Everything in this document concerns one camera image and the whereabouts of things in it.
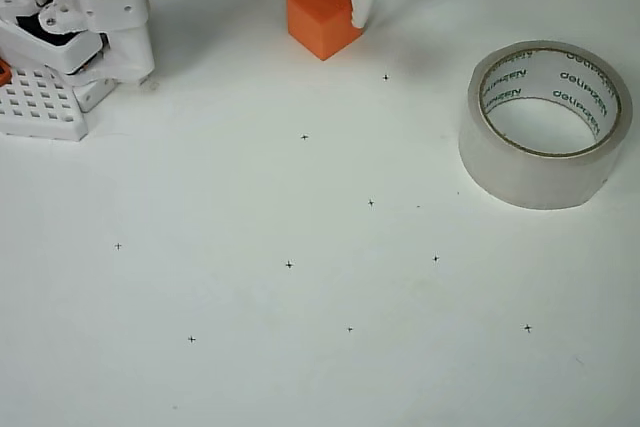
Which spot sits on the orange clamp piece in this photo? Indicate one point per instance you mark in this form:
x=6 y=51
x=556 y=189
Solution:
x=4 y=72

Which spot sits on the clear packing tape roll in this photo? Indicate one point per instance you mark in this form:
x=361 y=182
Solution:
x=530 y=174

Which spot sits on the orange foam cube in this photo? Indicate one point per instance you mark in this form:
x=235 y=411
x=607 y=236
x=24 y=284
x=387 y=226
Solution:
x=320 y=17

